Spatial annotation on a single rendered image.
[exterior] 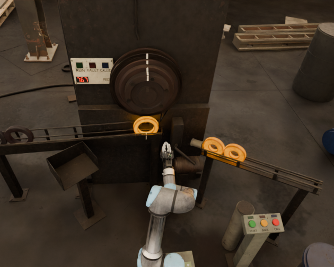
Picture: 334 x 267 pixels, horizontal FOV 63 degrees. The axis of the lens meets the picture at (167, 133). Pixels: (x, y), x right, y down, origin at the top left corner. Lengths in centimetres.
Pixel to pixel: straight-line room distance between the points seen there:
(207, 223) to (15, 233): 153
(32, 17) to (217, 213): 354
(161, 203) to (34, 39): 365
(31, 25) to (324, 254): 425
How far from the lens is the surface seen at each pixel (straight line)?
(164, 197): 140
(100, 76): 188
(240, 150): 190
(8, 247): 251
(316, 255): 208
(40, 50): 466
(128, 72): 166
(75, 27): 177
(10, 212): 267
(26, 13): 448
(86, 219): 243
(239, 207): 193
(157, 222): 149
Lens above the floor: 208
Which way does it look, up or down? 43 degrees down
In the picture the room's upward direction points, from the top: 5 degrees clockwise
